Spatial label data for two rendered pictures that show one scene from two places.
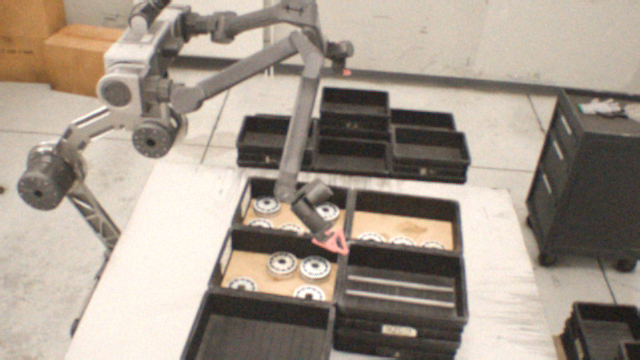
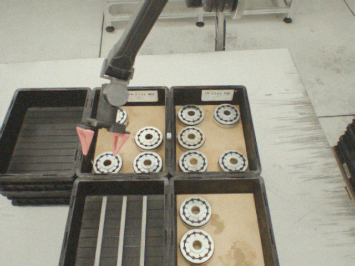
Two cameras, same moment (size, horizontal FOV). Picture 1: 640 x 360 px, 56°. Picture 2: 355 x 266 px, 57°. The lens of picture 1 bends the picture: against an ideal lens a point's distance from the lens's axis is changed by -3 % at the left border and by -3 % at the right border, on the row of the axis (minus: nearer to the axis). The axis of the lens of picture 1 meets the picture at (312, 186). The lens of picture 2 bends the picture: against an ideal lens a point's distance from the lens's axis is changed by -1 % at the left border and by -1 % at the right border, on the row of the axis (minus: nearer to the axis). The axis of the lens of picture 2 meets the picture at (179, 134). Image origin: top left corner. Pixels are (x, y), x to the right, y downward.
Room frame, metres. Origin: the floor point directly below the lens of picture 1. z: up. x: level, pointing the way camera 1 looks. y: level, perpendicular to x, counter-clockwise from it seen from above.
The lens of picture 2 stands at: (1.55, -0.63, 1.85)
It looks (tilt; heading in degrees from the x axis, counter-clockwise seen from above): 54 degrees down; 83
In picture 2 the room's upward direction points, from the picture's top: straight up
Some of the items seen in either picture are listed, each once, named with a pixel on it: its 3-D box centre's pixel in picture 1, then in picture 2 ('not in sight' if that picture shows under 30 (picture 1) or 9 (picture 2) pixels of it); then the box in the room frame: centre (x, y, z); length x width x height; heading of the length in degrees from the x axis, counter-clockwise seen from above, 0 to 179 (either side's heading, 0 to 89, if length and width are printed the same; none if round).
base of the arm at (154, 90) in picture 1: (157, 90); not in sight; (1.59, 0.47, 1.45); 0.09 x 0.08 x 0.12; 178
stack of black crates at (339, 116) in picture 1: (351, 133); not in sight; (3.16, -0.22, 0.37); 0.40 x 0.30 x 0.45; 88
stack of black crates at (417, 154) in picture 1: (424, 178); not in sight; (2.75, -0.60, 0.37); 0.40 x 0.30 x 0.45; 88
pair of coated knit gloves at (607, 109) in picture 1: (601, 106); not in sight; (2.74, -1.44, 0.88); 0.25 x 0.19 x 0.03; 88
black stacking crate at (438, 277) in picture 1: (401, 292); (118, 245); (1.40, -0.31, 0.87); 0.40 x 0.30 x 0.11; 84
